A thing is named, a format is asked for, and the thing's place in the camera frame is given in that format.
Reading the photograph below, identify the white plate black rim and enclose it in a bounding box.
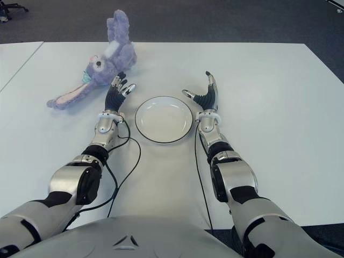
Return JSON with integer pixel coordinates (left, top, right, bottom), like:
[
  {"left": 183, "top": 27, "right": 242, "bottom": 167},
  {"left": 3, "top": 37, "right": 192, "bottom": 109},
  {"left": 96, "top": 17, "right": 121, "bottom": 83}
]
[{"left": 134, "top": 96, "right": 194, "bottom": 144}]

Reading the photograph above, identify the purple plush bunny doll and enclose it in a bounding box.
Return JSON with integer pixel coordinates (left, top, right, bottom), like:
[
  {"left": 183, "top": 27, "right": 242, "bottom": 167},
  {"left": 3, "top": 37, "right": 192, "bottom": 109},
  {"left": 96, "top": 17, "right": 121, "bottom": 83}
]
[{"left": 47, "top": 10, "right": 139, "bottom": 110}]

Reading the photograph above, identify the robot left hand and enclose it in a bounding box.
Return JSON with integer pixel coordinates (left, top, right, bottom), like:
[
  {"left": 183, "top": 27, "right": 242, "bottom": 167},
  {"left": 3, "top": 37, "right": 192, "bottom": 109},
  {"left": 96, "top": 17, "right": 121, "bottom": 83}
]
[{"left": 103, "top": 71, "right": 137, "bottom": 113}]

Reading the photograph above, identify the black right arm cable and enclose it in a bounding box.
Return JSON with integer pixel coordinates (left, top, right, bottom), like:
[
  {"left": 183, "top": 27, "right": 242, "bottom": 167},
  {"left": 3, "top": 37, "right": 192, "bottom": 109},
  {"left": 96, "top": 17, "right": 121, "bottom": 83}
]
[{"left": 193, "top": 119, "right": 214, "bottom": 231}]

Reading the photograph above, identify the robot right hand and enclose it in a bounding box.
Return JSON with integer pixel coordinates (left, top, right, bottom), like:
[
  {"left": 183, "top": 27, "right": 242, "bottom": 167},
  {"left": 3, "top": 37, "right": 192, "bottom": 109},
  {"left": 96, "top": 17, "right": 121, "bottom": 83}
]
[{"left": 182, "top": 70, "right": 219, "bottom": 111}]

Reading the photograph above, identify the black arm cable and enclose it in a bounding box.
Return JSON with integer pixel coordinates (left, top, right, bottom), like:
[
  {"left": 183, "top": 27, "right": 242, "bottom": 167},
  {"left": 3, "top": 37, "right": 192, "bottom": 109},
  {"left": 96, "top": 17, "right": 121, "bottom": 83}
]
[
  {"left": 63, "top": 118, "right": 142, "bottom": 232},
  {"left": 193, "top": 119, "right": 214, "bottom": 231}
]

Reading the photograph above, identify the black office chair base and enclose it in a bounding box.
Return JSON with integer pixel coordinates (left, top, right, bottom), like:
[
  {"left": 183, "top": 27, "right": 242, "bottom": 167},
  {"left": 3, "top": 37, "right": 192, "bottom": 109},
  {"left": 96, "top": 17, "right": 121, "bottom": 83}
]
[{"left": 0, "top": 0, "right": 30, "bottom": 13}]

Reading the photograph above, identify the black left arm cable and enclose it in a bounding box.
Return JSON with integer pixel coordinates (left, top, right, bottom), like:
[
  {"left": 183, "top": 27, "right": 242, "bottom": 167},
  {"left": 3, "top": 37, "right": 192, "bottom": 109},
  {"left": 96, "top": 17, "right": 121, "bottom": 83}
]
[{"left": 63, "top": 118, "right": 142, "bottom": 232}]

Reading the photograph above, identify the grey robot torso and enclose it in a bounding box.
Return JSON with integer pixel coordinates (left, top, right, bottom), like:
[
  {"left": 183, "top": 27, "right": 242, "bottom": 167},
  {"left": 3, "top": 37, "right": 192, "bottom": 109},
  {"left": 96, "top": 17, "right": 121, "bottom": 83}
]
[{"left": 16, "top": 213, "right": 242, "bottom": 258}]

